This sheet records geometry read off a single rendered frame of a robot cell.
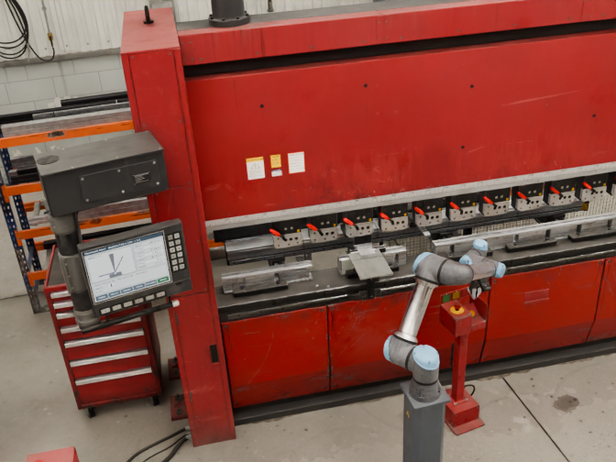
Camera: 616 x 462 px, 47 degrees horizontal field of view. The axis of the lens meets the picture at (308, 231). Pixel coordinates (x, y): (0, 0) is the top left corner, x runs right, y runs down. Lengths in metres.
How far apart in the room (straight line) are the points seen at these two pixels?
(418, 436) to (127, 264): 1.55
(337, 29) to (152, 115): 0.95
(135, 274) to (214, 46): 1.09
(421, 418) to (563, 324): 1.58
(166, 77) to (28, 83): 4.58
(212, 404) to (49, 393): 1.29
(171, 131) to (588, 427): 2.87
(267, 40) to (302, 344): 1.71
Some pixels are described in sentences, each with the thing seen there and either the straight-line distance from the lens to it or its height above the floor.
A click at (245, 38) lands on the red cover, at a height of 2.26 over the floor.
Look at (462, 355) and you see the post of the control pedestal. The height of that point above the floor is 0.47.
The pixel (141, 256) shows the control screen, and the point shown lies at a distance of 3.15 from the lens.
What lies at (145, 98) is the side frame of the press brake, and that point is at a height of 2.09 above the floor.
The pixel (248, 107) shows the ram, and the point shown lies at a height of 1.92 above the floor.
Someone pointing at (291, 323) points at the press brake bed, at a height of 0.69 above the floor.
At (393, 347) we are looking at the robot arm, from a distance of 3.28.
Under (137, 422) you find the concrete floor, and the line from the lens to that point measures 4.54.
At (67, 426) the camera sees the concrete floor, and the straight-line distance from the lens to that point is 4.66.
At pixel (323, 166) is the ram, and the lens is 3.62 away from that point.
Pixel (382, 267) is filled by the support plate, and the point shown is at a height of 1.00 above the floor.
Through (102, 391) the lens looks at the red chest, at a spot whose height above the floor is 0.22.
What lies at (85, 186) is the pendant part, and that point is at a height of 1.86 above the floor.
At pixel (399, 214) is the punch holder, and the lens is 3.87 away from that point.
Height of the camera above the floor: 3.05
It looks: 29 degrees down
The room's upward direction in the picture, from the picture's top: 4 degrees counter-clockwise
